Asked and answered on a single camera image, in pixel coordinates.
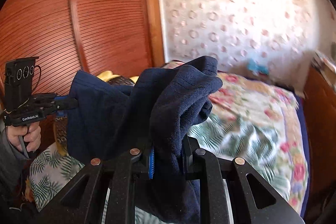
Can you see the floral leaf bed sheet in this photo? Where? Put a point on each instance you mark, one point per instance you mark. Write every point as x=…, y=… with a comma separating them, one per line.
x=228, y=132

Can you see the circle patterned folded quilt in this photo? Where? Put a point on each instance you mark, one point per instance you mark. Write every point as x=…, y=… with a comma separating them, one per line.
x=60, y=121

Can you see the circle patterned sheer curtain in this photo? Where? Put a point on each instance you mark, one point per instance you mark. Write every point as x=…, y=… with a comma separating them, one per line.
x=276, y=34

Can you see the blue item on bed head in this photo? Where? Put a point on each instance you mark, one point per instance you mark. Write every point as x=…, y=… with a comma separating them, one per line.
x=256, y=68

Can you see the wooden louvered wardrobe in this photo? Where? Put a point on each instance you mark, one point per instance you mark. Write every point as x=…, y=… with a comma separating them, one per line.
x=65, y=36

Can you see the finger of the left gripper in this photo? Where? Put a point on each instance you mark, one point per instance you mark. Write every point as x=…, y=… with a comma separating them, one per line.
x=65, y=100
x=62, y=110

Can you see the yellow plush toy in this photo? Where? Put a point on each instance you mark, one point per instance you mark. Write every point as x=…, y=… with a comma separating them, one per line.
x=113, y=79

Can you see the person's left hand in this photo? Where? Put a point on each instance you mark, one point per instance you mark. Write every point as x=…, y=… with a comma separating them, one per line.
x=31, y=135

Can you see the grey sleeve left forearm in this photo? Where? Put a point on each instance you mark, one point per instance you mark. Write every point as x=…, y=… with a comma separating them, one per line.
x=12, y=161

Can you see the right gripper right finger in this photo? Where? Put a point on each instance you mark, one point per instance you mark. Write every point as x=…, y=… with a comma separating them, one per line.
x=232, y=191

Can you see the navy blue printed t-shirt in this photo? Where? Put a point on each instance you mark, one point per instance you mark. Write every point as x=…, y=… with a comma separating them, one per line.
x=161, y=106

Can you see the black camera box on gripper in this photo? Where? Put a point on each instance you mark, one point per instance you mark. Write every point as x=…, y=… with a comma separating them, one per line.
x=19, y=75

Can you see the wooden sideboard cabinet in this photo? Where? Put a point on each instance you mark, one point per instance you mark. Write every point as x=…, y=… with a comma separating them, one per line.
x=319, y=111

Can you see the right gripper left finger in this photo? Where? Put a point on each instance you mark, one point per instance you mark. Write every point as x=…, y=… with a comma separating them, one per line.
x=102, y=192

